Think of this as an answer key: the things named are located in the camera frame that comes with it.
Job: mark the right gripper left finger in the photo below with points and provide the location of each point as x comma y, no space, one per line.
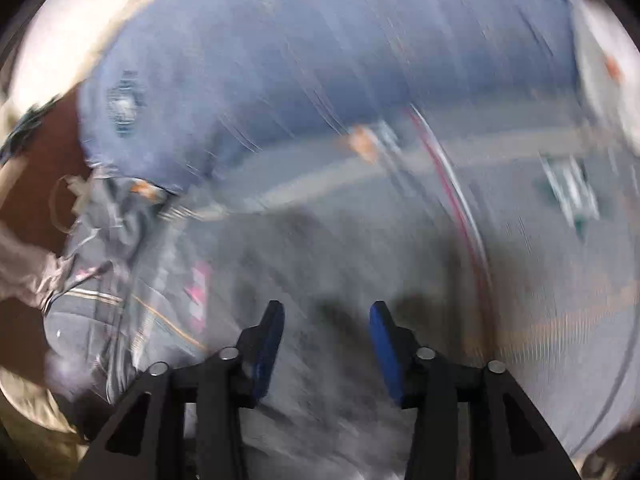
185,423

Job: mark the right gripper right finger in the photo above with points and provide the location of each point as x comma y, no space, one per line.
509,438

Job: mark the grey denim pants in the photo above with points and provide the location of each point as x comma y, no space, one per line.
328,414

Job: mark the pale crumpled cloth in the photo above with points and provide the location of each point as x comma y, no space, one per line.
27,272

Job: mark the grey patterned bed sheet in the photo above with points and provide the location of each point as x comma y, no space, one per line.
553,249

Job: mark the brown wooden headboard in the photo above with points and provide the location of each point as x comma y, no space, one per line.
37,207

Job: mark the blue plaid pillow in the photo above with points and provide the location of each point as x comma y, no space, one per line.
187,87

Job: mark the white paper bag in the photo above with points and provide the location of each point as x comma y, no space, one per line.
608,67

